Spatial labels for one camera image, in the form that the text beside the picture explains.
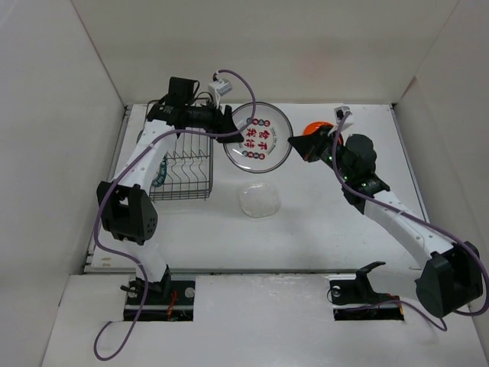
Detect green rimmed white plate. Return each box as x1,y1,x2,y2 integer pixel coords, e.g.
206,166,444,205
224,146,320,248
151,157,168,188

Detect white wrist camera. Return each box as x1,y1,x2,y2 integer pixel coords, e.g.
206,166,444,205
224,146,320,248
208,78,233,105
334,106,354,129

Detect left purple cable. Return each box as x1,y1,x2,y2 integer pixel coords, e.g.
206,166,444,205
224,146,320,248
92,68,257,361

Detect purple cable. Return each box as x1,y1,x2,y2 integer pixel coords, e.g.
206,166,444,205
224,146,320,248
92,68,257,361
330,112,489,333

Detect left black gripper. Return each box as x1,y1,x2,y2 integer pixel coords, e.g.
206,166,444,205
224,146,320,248
185,97,243,143

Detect black wire dish rack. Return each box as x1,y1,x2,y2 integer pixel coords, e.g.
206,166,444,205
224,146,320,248
149,133,213,202

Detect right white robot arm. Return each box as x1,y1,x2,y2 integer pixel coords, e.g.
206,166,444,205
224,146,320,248
287,126,484,317

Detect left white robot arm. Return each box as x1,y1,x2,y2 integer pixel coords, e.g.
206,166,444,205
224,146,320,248
96,76,243,304

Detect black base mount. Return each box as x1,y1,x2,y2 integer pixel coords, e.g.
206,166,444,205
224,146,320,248
121,279,196,322
328,261,404,321

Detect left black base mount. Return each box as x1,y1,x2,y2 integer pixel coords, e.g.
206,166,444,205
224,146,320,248
121,279,196,322

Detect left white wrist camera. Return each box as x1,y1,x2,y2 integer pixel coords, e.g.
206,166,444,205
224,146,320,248
208,78,233,105

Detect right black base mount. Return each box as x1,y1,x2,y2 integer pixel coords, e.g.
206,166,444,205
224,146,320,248
328,261,404,321

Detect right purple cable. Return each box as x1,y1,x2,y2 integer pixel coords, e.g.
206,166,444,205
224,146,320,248
330,112,489,333

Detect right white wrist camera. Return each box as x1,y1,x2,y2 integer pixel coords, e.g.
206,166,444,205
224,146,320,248
334,106,354,129

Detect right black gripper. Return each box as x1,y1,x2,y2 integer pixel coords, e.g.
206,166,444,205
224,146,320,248
288,125,354,182

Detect white plate red characters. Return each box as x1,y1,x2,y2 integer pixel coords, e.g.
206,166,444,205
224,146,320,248
224,102,293,174

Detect clear glass plate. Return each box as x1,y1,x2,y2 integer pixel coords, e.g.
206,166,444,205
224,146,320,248
238,181,281,219

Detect orange plastic plate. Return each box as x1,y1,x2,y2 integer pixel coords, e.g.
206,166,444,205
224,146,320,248
303,121,334,135

